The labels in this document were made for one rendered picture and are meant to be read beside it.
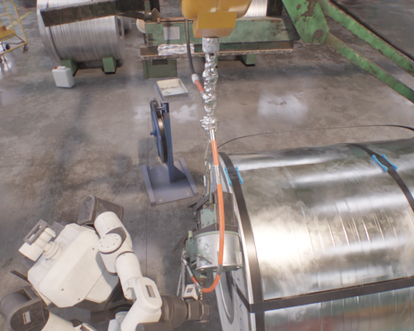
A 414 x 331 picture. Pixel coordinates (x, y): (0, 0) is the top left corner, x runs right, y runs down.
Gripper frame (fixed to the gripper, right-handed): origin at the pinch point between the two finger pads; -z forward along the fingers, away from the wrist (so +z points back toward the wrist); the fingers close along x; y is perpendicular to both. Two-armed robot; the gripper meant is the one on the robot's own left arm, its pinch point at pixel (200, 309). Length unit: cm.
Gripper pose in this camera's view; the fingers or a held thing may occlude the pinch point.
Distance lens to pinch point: 106.7
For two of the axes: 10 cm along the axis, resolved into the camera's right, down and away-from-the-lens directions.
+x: 7.4, -3.4, -5.9
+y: -0.6, -9.0, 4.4
